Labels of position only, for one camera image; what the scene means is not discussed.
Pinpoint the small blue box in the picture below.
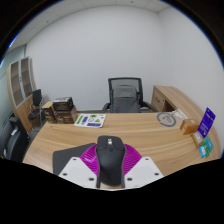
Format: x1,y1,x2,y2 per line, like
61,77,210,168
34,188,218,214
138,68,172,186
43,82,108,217
198,145,208,159

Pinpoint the black mesh office chair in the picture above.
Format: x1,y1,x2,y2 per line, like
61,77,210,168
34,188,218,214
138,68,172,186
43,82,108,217
101,77,158,114

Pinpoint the wooden shelf unit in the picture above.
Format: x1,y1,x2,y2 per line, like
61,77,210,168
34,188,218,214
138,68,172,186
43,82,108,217
6,56,37,133

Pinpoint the round grey-white disc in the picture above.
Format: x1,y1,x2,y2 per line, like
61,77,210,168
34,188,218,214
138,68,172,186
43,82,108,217
156,111,178,128

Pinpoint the dark grey mouse pad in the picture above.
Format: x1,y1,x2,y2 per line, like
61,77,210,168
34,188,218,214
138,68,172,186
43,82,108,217
52,142,98,176

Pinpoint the orange cardboard box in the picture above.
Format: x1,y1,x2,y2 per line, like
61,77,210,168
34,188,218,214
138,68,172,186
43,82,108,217
179,118,200,136

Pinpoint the black leather office chair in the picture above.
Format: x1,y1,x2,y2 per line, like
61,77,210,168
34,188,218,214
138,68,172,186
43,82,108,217
0,116,30,163

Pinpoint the green flat box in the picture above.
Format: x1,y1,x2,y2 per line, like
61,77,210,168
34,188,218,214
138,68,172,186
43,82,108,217
202,135,215,158

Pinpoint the black computer mouse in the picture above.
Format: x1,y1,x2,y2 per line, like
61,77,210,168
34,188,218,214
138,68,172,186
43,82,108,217
95,134,127,189

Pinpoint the white leaflet with green print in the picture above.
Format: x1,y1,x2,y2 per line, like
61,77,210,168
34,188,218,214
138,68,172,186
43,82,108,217
73,113,107,129

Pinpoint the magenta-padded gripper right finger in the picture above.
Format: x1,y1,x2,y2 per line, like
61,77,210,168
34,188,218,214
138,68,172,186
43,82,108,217
123,143,165,189

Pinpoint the stack of dark cardboard boxes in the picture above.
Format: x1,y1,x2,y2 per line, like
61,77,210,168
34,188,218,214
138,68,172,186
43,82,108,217
42,96,79,125

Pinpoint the wooden side desk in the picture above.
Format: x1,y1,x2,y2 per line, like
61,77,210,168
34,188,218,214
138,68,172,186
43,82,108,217
150,84,204,121

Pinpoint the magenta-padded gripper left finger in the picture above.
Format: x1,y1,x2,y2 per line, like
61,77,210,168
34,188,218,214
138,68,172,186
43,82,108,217
57,143,100,189

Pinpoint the purple standing card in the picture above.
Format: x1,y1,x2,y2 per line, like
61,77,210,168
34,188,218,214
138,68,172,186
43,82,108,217
197,106,217,139

